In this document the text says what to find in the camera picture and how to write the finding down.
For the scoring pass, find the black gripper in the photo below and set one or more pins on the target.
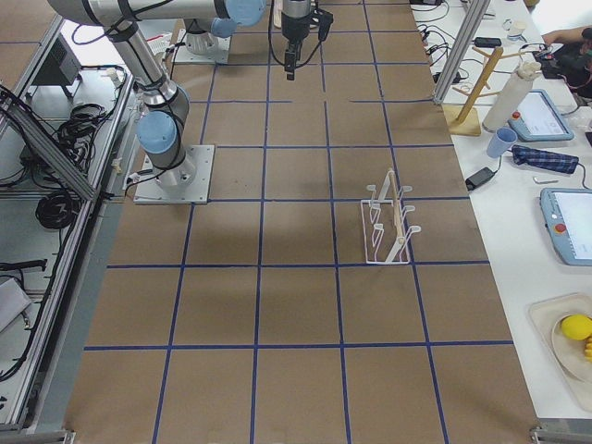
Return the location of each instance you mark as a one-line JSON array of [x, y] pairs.
[[292, 28]]

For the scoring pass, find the aluminium frame post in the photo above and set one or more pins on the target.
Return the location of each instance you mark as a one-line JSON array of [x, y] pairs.
[[466, 33]]

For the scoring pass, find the white wire cup rack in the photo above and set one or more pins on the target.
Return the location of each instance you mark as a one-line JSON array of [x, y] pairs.
[[386, 232]]

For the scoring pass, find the black power adapter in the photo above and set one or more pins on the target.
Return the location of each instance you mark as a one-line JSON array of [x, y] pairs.
[[479, 178]]

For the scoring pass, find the wooden mug tree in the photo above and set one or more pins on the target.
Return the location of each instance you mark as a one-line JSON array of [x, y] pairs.
[[463, 120]]

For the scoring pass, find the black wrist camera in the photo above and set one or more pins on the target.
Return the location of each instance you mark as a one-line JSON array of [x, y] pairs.
[[325, 20]]

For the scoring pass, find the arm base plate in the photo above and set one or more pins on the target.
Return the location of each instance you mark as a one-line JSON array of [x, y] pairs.
[[203, 48], [186, 184]]

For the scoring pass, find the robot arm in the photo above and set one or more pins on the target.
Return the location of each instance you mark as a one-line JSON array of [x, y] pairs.
[[160, 131]]

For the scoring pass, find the light blue cup on desk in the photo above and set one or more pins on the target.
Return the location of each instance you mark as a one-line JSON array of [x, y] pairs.
[[501, 141]]

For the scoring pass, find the yellow lemon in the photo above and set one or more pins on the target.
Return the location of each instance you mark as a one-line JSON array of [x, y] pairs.
[[576, 326]]

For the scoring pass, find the beige tray on desk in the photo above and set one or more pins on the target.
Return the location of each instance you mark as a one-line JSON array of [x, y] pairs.
[[569, 354]]

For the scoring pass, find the blue teach pendant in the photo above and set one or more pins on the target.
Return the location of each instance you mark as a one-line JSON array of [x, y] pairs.
[[567, 216], [538, 120]]

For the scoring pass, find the white cylindrical bottle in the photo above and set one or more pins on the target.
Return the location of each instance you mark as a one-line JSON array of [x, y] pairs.
[[512, 94]]

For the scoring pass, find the blue plaid folded umbrella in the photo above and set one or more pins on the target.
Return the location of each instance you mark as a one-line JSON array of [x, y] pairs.
[[562, 163]]

